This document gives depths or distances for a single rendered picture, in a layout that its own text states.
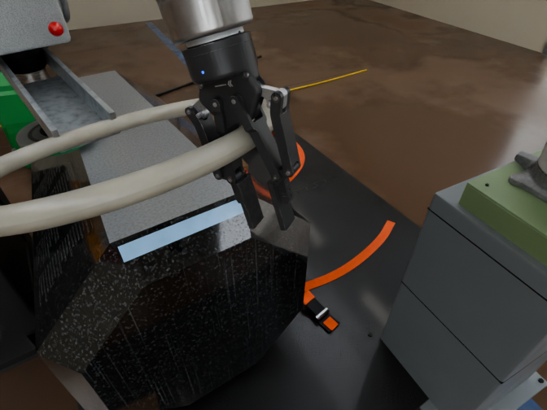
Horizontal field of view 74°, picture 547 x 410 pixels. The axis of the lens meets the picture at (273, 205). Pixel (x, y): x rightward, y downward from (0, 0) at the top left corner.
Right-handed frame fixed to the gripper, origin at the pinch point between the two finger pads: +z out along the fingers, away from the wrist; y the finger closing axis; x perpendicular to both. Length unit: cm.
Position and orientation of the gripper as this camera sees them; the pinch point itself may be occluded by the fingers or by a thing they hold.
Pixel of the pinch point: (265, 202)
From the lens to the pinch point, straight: 47.4
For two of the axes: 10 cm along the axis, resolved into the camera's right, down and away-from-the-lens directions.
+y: -8.6, -0.1, 5.0
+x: -4.3, 5.2, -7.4
